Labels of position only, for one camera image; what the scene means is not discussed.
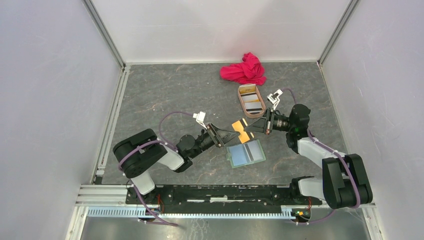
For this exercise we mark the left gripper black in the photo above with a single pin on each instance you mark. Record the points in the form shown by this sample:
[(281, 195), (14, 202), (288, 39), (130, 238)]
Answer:
[(212, 130)]

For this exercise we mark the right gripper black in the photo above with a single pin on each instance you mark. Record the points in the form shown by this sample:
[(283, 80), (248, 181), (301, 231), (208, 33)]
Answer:
[(262, 125)]

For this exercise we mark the yellow credit card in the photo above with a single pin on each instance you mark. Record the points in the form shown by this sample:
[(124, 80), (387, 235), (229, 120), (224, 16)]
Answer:
[(239, 126)]

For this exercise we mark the white striped credit card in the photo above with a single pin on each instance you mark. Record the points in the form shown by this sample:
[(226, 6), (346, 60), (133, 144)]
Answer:
[(253, 152)]

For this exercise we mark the green card holder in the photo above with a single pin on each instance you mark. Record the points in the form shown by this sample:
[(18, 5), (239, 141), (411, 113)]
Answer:
[(236, 156)]

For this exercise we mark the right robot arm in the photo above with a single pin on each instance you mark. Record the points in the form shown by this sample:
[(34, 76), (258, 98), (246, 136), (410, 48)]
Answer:
[(344, 181)]

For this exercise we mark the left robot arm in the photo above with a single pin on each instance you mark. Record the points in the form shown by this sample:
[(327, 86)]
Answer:
[(136, 154)]

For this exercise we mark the printed card in tray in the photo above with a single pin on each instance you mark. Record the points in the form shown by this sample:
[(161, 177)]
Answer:
[(250, 98)]

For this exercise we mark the pink oval tray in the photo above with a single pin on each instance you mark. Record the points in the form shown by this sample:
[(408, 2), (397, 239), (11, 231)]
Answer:
[(261, 100)]

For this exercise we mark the red cloth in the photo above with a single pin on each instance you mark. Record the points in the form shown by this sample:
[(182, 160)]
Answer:
[(249, 71)]

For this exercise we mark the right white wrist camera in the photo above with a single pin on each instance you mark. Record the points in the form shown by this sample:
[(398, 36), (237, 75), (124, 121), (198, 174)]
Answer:
[(274, 98)]

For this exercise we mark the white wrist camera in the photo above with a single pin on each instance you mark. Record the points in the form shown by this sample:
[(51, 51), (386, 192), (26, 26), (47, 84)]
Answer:
[(274, 98), (199, 118)]

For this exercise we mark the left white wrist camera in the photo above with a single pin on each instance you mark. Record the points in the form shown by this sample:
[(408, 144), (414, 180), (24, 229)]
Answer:
[(199, 118)]

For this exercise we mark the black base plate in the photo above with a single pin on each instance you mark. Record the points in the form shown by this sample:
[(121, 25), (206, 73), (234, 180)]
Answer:
[(226, 199)]

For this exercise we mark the white slotted cable duct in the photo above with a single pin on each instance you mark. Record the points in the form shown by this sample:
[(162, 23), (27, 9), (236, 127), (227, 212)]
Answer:
[(142, 213)]

